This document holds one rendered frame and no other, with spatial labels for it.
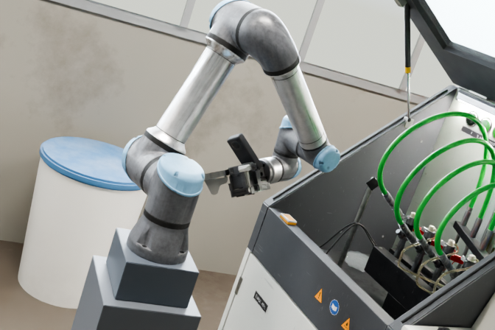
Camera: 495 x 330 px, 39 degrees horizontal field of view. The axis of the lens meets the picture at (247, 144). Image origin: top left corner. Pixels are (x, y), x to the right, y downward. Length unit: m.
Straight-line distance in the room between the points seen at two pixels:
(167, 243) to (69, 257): 1.42
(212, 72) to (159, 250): 0.45
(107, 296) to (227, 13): 0.73
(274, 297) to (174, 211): 0.54
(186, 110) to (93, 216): 1.30
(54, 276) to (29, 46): 1.02
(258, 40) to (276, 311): 0.81
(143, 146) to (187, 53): 1.68
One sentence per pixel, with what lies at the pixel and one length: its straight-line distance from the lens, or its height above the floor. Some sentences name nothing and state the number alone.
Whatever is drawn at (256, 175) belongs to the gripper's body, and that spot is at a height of 1.10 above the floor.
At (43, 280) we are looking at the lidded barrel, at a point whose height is 0.10.
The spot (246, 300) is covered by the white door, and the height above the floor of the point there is 0.66.
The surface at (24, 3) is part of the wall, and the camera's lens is 3.28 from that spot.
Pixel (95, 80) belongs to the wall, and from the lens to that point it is 3.37.
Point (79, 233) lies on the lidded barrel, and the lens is 3.01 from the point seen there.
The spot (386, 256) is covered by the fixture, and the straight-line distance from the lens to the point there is 2.03.
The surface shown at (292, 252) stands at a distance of 2.02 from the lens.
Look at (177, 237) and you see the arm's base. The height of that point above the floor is 0.97.
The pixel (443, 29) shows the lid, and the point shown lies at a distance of 2.19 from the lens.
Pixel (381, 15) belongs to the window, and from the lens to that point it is 3.71.
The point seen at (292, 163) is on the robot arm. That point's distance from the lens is 2.01.
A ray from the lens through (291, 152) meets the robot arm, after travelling 1.99.
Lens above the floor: 1.63
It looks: 14 degrees down
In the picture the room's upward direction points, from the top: 19 degrees clockwise
